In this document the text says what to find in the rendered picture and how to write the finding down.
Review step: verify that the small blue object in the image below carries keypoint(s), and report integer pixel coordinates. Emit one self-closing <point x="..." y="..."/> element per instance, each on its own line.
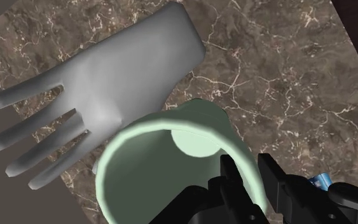
<point x="320" y="180"/>

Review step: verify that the grey glove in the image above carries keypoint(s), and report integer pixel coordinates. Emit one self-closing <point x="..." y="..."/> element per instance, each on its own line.
<point x="113" y="77"/>

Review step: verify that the pale green cup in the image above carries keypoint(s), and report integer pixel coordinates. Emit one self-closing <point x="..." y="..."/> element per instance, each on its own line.
<point x="141" y="173"/>

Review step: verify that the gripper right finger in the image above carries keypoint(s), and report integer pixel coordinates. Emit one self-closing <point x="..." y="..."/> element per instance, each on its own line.
<point x="293" y="195"/>

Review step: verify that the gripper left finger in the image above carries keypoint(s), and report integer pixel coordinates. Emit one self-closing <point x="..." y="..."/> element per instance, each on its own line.
<point x="228" y="192"/>

